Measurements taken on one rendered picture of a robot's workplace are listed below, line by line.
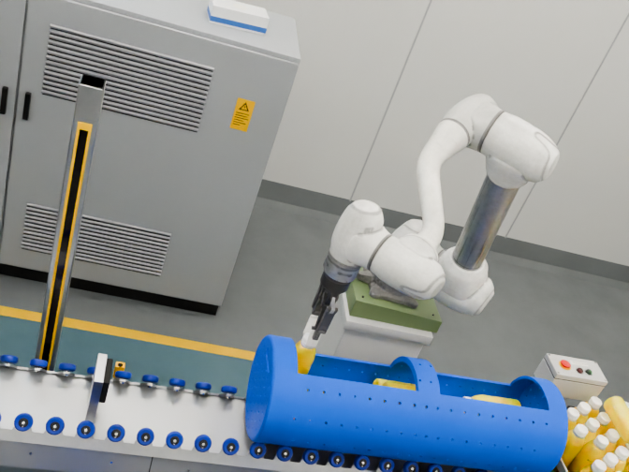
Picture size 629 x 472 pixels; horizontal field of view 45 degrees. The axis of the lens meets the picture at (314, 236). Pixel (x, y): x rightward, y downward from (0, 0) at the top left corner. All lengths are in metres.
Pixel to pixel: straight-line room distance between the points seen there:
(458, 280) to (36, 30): 1.88
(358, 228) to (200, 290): 2.10
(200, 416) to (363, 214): 0.78
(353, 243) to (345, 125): 2.99
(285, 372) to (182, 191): 1.67
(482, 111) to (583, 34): 2.77
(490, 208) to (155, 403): 1.10
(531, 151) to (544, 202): 3.27
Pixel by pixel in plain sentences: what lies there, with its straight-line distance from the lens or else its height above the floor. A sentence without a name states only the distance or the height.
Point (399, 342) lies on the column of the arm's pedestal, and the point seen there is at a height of 0.94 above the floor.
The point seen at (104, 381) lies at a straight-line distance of 2.02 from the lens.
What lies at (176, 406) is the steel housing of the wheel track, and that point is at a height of 0.93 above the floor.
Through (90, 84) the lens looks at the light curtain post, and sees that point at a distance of 1.94.
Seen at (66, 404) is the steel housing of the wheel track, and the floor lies 0.93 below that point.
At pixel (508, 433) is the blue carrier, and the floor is 1.17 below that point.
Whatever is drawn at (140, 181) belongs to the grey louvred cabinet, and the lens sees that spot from 3.48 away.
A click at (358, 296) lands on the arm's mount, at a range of 2.59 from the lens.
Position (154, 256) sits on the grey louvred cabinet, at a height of 0.32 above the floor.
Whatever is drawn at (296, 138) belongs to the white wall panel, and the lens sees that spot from 4.78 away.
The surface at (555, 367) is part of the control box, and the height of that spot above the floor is 1.10.
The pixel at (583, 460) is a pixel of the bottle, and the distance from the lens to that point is 2.61.
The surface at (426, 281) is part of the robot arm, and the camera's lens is 1.78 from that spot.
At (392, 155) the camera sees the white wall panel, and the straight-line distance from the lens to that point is 4.91.
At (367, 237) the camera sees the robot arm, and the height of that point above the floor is 1.63.
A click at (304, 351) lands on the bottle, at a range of 2.06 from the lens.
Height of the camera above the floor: 2.54
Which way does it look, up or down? 32 degrees down
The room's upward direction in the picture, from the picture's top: 21 degrees clockwise
